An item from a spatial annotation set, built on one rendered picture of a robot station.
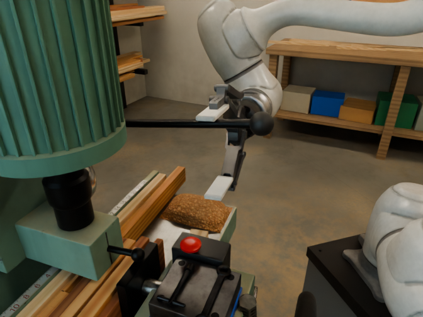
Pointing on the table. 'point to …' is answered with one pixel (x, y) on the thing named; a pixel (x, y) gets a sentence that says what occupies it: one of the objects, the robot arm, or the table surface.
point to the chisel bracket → (70, 242)
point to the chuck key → (178, 289)
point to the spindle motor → (58, 87)
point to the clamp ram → (139, 281)
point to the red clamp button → (191, 244)
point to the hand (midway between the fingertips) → (211, 158)
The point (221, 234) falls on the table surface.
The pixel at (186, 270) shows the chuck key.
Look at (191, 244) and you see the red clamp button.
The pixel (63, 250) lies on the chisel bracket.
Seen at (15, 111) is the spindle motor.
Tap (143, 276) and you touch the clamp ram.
